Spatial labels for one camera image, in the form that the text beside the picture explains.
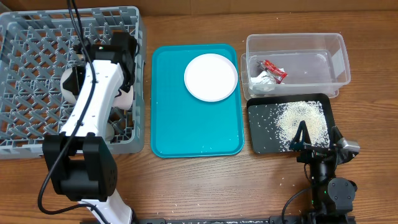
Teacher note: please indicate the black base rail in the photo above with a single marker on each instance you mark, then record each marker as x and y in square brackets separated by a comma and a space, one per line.
[217, 221]

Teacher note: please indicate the black plastic tray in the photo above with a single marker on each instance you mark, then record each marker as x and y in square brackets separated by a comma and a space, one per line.
[274, 121]

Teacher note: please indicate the grey shallow bowl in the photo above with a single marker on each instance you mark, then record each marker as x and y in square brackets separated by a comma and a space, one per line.
[69, 85]

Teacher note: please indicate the large white plate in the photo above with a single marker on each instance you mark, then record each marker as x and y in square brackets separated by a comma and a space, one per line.
[211, 77]

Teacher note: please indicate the grey plastic dishwasher rack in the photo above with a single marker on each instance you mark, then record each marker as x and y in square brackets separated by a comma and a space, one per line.
[36, 48]

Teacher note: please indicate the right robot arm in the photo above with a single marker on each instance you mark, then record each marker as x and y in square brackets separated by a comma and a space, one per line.
[332, 196]

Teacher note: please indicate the red snack wrapper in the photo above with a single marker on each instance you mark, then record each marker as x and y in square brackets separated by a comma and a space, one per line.
[276, 73]

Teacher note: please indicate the clear plastic waste bin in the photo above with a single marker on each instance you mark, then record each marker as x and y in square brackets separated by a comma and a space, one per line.
[313, 62]

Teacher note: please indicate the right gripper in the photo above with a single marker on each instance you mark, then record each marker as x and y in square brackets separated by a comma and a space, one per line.
[316, 150]

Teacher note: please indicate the white napkin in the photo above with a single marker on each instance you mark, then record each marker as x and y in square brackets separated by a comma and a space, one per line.
[264, 79]

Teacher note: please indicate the white cup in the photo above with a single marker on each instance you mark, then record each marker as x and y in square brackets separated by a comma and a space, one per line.
[109, 135]

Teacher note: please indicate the teal plastic serving tray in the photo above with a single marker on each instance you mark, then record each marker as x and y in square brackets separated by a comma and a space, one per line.
[182, 125]

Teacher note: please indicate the white rice bowl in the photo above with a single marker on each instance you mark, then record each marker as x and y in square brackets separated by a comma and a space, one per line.
[123, 100]

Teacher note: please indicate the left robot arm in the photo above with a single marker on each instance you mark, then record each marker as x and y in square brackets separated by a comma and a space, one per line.
[81, 166]

